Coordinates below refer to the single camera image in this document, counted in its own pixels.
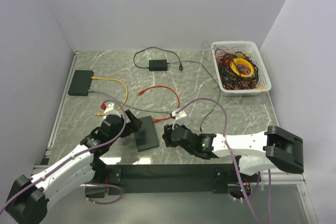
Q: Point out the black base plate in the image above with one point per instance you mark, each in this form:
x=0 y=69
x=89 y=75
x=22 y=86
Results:
x=176 y=178

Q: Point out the black power adapter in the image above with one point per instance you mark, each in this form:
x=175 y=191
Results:
x=158 y=65

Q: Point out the aluminium rail frame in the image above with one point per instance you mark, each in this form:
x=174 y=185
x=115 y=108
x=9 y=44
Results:
x=287 y=179

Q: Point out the white plastic basket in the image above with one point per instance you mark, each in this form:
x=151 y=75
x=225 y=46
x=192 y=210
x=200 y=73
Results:
x=239 y=68

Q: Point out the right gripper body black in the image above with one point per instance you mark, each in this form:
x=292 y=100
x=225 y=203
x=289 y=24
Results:
x=168 y=129

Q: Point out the black box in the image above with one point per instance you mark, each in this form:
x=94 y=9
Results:
x=146 y=138

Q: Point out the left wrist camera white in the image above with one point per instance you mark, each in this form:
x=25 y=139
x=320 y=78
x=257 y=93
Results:
x=109 y=109

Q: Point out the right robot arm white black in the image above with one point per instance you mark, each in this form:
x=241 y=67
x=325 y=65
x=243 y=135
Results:
x=273 y=148

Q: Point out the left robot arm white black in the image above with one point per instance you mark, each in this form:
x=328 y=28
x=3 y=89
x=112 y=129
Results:
x=30 y=198

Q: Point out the black network switch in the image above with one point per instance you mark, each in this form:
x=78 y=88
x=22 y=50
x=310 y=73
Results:
x=80 y=83

